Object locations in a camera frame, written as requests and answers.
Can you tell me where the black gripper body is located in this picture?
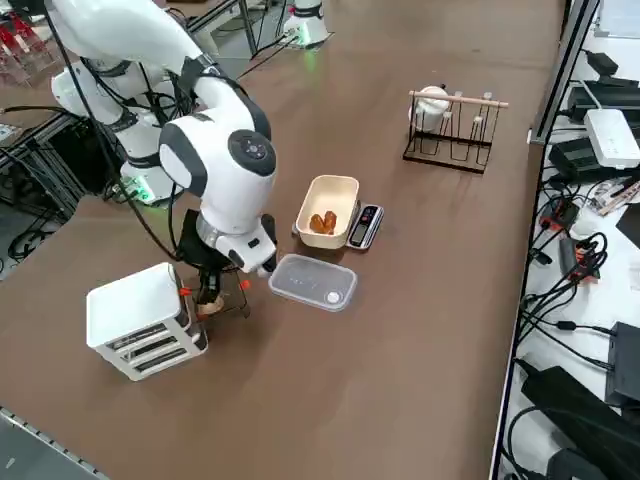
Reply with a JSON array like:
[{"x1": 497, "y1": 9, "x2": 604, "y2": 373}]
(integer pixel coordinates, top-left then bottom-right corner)
[{"x1": 178, "y1": 208, "x2": 236, "y2": 274}]

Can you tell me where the beige round bun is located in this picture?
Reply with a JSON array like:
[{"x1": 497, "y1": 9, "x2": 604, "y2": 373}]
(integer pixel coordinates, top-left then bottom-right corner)
[{"x1": 195, "y1": 293, "x2": 225, "y2": 316}]

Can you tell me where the brown fried chicken wing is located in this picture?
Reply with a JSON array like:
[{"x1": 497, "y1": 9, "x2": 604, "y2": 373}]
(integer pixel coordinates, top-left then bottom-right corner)
[{"x1": 308, "y1": 212, "x2": 338, "y2": 235}]

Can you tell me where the white three-layer storage box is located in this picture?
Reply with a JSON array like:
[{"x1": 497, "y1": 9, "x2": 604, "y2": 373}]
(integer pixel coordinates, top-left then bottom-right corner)
[{"x1": 85, "y1": 261, "x2": 210, "y2": 383}]

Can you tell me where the silver digital kitchen scale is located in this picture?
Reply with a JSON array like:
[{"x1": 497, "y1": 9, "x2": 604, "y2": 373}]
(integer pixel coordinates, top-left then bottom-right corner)
[{"x1": 291, "y1": 199, "x2": 386, "y2": 252}]

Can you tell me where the orange black connector box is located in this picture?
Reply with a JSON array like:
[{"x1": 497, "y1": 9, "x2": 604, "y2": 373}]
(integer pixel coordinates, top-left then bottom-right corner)
[
  {"x1": 558, "y1": 238, "x2": 601, "y2": 285},
  {"x1": 538, "y1": 197, "x2": 581, "y2": 232}
]

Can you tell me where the black flat box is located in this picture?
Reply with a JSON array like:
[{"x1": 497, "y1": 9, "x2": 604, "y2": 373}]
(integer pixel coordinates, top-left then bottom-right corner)
[{"x1": 603, "y1": 322, "x2": 640, "y2": 407}]

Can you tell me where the clear plastic container lid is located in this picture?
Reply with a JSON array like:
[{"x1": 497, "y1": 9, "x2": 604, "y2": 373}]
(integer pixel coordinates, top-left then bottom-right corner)
[{"x1": 268, "y1": 253, "x2": 359, "y2": 314}]

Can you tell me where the cream rectangular bowl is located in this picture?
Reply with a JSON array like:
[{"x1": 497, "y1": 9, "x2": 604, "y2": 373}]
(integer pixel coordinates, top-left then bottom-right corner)
[{"x1": 294, "y1": 174, "x2": 361, "y2": 250}]

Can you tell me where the red clear acrylic stand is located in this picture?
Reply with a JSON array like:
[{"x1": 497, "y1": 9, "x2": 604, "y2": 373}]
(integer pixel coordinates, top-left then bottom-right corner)
[{"x1": 0, "y1": 9, "x2": 57, "y2": 90}]

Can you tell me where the large black case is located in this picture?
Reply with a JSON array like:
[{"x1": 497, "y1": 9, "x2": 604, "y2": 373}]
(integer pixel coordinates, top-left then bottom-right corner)
[{"x1": 520, "y1": 366, "x2": 640, "y2": 480}]

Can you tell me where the black rounded case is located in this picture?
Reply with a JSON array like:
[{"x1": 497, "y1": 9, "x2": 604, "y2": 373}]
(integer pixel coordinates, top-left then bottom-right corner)
[{"x1": 545, "y1": 447, "x2": 611, "y2": 480}]

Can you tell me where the small black power adapter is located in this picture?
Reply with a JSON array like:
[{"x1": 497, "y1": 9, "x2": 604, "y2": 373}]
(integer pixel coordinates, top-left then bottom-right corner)
[{"x1": 585, "y1": 49, "x2": 620, "y2": 77}]

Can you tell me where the long black power brick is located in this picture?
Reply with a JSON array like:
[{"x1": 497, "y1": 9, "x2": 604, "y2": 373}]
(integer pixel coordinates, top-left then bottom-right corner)
[{"x1": 568, "y1": 78, "x2": 640, "y2": 125}]

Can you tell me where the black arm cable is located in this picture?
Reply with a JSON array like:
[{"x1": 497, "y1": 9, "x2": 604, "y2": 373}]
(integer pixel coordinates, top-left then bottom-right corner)
[{"x1": 47, "y1": 0, "x2": 186, "y2": 264}]

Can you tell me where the black metal frame cabinet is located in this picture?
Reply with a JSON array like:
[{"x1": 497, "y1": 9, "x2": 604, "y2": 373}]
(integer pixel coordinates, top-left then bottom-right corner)
[{"x1": 0, "y1": 104, "x2": 129, "y2": 226}]

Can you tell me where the grey metal frame rail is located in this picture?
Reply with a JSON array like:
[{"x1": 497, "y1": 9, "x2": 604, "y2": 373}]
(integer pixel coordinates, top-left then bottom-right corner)
[{"x1": 0, "y1": 403, "x2": 109, "y2": 480}]

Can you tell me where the black wire cup rack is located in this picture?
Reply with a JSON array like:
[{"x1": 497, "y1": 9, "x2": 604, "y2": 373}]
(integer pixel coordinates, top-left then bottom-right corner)
[{"x1": 402, "y1": 88, "x2": 511, "y2": 175}]

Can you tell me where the dark metal camera post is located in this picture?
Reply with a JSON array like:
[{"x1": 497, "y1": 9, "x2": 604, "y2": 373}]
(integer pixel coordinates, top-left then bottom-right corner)
[{"x1": 529, "y1": 0, "x2": 601, "y2": 146}]

